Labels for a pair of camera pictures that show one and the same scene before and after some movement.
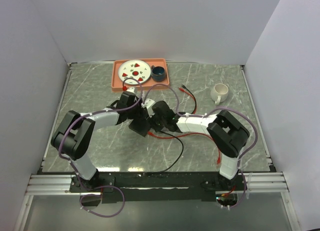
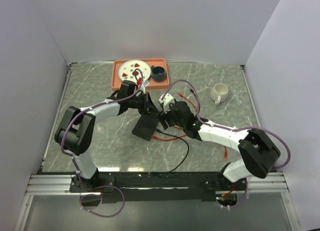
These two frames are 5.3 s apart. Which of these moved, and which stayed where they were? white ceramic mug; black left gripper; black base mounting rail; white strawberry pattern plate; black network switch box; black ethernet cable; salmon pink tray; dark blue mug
Moved: black ethernet cable; black left gripper; black network switch box
Stayed: white strawberry pattern plate; black base mounting rail; white ceramic mug; dark blue mug; salmon pink tray
